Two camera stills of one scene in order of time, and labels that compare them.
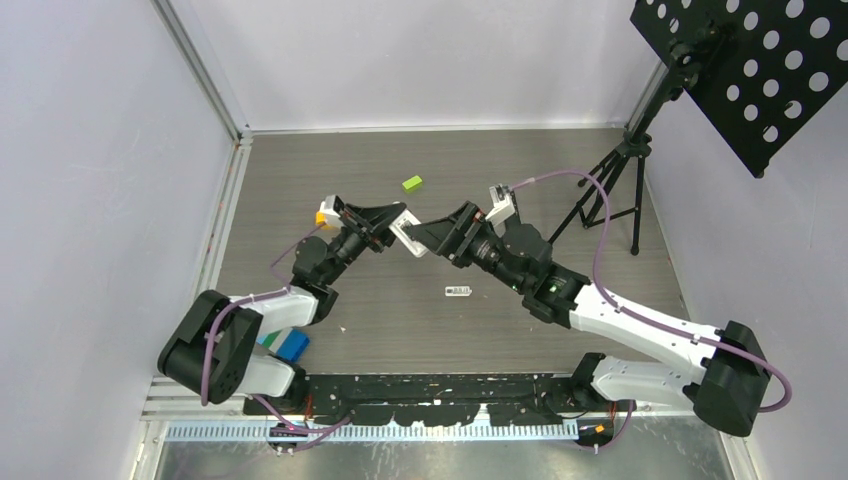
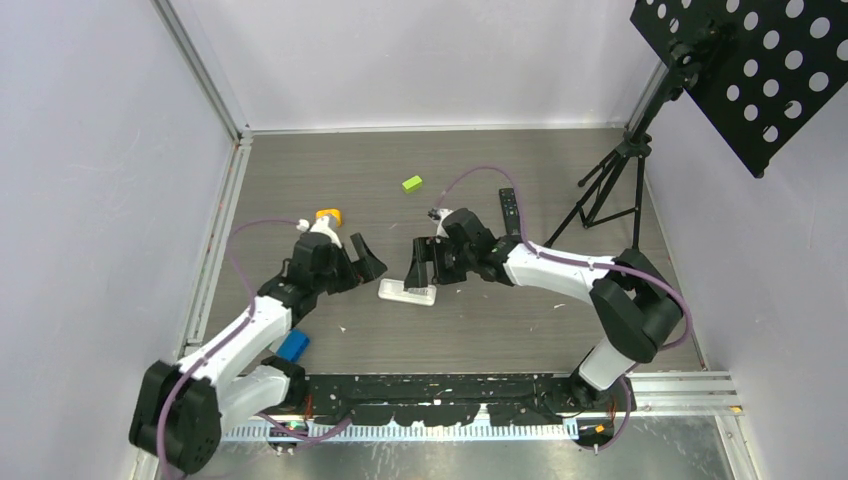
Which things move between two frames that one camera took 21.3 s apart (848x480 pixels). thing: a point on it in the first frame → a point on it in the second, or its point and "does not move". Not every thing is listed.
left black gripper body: (355, 223) → (337, 262)
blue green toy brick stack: (288, 343) does not move
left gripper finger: (382, 215) → (374, 265)
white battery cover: (458, 291) → (420, 291)
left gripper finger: (381, 237) → (351, 278)
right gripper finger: (433, 234) → (417, 276)
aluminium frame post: (204, 71) does not move
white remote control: (402, 227) → (393, 290)
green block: (412, 183) does not move
